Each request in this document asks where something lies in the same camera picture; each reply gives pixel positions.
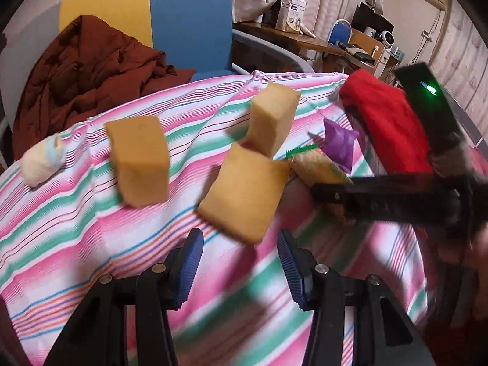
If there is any white carton box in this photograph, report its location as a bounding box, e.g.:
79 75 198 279
275 0 307 32

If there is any yellow sponge block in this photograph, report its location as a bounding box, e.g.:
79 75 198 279
197 143 291 245
105 115 171 208
244 81 300 159

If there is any purple snack packet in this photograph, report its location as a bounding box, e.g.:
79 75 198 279
323 118 360 174

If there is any grey yellow blue chair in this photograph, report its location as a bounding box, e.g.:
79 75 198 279
0 0 315 172

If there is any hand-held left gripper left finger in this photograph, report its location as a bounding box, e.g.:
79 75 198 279
42 228 205 366

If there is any green yellow snack packet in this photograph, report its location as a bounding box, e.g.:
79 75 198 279
286 144 355 214

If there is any red cloth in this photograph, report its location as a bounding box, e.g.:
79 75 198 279
339 70 433 178

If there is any dark red jacket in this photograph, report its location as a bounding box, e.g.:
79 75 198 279
13 14 196 149

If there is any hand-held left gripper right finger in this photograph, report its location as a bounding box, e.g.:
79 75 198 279
276 229 435 366

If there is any cream plush toy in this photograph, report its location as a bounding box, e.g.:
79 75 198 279
21 133 65 188

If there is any pink patterned curtain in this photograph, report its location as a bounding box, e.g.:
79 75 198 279
429 5 488 100

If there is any black monitor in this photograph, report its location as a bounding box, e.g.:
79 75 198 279
351 2 395 35

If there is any wooden desk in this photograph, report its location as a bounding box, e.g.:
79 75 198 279
236 21 397 81

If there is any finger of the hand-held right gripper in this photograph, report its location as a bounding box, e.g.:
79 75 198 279
310 174 458 225

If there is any striped tablecloth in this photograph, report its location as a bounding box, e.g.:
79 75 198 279
0 69 431 366

